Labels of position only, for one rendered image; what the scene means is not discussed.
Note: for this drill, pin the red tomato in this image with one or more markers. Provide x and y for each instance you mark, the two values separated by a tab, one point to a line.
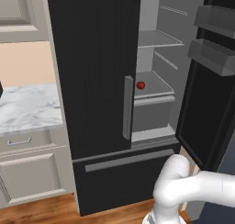
140	85

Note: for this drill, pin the grey fridge crisper drawer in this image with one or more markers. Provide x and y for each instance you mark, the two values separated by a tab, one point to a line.
151	114

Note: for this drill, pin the black freezer drawer front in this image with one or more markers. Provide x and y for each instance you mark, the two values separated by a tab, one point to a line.
122	181

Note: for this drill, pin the beige base cupboard door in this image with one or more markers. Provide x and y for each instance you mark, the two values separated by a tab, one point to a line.
30	175

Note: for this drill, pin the open black fridge door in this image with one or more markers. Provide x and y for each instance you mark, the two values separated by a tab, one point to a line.
208	111

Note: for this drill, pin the beige drawer front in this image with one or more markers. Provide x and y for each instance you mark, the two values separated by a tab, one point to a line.
26	140

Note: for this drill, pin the closed black fridge door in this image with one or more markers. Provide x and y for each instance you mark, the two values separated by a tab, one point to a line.
95	68

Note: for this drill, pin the grey fridge shelf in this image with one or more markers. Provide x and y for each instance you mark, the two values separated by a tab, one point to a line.
157	38
153	85

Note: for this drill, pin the grey door bin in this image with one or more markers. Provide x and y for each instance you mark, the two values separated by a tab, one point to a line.
214	19
211	57

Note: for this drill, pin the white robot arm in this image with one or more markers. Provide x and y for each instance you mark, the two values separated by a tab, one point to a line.
180	184

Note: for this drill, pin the black appliance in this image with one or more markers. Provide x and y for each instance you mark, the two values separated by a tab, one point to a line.
1	90

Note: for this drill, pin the beige wall cupboard door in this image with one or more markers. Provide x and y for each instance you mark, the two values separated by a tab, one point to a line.
21	15

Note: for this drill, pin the black fridge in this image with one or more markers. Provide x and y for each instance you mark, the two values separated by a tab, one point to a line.
159	65

